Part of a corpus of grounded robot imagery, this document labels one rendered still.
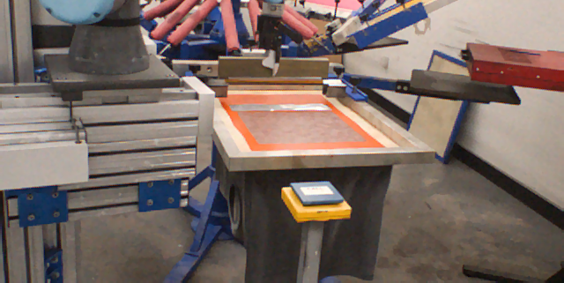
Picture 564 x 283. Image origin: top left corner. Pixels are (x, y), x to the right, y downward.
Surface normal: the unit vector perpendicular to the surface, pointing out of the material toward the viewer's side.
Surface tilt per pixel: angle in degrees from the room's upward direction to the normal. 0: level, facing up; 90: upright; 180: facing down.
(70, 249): 90
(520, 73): 90
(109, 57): 72
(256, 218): 92
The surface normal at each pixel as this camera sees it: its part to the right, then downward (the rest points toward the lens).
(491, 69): -0.22, 0.29
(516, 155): -0.96, 0.01
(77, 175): 0.42, 0.32
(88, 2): -0.04, 0.44
